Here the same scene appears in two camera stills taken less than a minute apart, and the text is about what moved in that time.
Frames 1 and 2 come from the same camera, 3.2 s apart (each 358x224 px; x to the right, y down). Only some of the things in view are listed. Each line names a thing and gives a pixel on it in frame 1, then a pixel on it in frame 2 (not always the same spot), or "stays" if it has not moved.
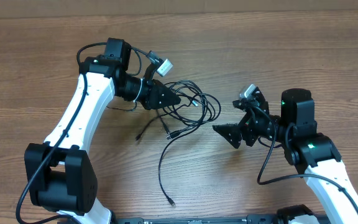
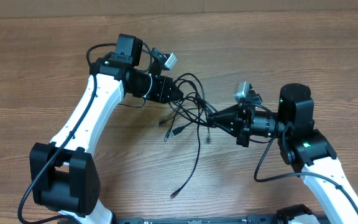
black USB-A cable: x=169 y=200 to x=186 y=181
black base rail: x=250 y=219 stays
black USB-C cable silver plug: x=216 y=116 to x=182 y=98
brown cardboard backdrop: x=31 y=9 stays
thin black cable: x=137 y=137 to x=135 y=107
